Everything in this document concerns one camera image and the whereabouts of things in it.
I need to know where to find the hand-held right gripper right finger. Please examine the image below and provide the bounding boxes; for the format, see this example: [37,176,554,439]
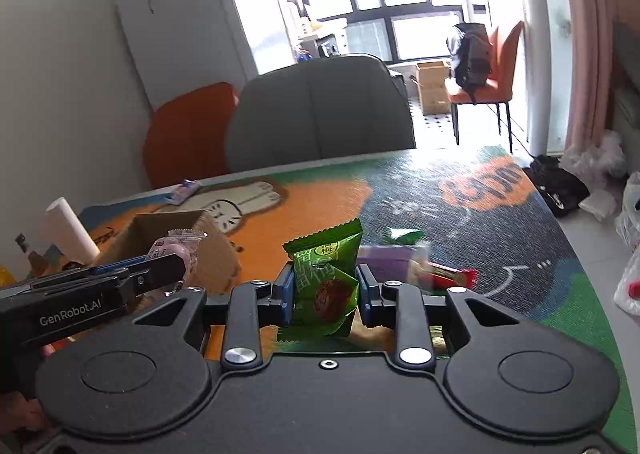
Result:
[356,263,526,370]

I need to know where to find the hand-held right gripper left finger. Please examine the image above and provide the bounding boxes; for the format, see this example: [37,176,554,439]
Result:
[131,261,296,370]

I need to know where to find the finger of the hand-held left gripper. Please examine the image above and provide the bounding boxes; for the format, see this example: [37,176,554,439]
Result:
[29,255,152,286]
[120,253,187,299]

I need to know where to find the pink snack packet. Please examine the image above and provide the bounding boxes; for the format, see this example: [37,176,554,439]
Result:
[148,229,207,293]

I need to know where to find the purple bread packet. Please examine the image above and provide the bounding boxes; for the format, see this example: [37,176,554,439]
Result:
[357,243,432,288]

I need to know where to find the green packet with brown circle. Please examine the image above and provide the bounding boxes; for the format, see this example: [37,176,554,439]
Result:
[277,217,364,343]

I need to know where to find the cardboard box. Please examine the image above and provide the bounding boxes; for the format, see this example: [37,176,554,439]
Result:
[414,60,453,116]
[92,210,242,296]

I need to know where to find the person's left hand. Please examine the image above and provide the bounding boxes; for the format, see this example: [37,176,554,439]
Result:
[0,391,51,440]

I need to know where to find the white paper towel roll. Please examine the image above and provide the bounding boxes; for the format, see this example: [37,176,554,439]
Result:
[45,197,100,261]

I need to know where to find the glass bottle with black cap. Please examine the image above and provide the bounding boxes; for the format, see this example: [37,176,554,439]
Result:
[14,233,47,278]

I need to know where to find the purple blue wrapper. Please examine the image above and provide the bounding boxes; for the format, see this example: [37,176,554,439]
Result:
[167,179,204,206]

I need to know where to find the red snack bar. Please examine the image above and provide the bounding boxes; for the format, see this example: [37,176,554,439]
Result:
[425,261,479,293]

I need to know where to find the orange dining chair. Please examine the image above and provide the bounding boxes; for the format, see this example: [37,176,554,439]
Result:
[142,82,241,190]

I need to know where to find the grey dining chair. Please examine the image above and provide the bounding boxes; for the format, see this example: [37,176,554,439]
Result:
[224,55,417,175]

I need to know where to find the dark grey suitcase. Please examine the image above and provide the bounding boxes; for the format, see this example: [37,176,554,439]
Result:
[387,68,409,101]

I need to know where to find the cardboard box on floor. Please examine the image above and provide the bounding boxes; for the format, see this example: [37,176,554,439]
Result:
[414,60,453,116]

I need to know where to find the black bag on floor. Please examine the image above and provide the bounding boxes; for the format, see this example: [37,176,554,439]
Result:
[524,153,591,218]

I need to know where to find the white refrigerator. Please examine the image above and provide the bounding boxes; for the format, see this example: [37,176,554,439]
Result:
[117,0,302,111]

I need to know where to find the small microwave oven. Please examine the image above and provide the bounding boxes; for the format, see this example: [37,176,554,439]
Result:
[317,34,342,58]

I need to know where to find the white foam container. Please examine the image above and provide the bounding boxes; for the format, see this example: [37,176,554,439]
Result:
[578,187,619,222]

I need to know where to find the black grey backpack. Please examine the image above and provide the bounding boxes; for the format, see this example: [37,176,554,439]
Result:
[446,23,494,104]

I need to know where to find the orange chair with backpack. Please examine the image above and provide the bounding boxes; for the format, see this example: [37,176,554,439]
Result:
[446,20,526,153]

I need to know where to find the crumpled white plastic bags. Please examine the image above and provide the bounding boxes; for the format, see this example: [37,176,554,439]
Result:
[559,129,629,181]

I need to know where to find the white bag with black items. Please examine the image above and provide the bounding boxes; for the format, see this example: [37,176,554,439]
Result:
[614,171,640,251]

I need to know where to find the black framed window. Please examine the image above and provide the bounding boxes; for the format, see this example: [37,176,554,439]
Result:
[320,0,468,66]

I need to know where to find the grey sofa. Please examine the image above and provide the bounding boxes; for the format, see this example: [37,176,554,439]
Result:
[611,19,640,146]

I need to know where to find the pink curtain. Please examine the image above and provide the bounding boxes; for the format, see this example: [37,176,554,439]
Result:
[556,0,640,156]

